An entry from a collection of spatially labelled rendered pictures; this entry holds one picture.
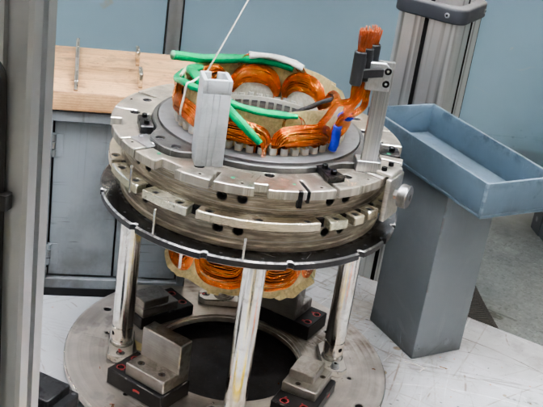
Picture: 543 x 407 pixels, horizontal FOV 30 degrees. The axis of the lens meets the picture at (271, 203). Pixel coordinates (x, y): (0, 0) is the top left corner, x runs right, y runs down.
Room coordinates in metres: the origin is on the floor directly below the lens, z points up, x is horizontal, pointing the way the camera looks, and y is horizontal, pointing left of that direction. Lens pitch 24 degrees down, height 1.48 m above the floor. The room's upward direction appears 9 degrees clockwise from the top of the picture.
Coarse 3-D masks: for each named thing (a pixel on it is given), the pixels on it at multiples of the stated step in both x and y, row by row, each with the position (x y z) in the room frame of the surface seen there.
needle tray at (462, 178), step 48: (432, 144) 1.27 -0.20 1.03; (480, 144) 1.23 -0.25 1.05; (432, 192) 1.15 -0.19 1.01; (480, 192) 1.06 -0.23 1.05; (528, 192) 1.09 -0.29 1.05; (432, 240) 1.14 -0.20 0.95; (480, 240) 1.16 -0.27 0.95; (384, 288) 1.20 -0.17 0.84; (432, 288) 1.13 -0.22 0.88; (432, 336) 1.14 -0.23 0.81
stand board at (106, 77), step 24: (72, 48) 1.32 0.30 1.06; (96, 48) 1.34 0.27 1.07; (72, 72) 1.23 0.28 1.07; (96, 72) 1.24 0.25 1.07; (120, 72) 1.26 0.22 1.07; (144, 72) 1.27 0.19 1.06; (168, 72) 1.28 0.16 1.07; (72, 96) 1.15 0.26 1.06; (96, 96) 1.16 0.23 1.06; (120, 96) 1.16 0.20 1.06
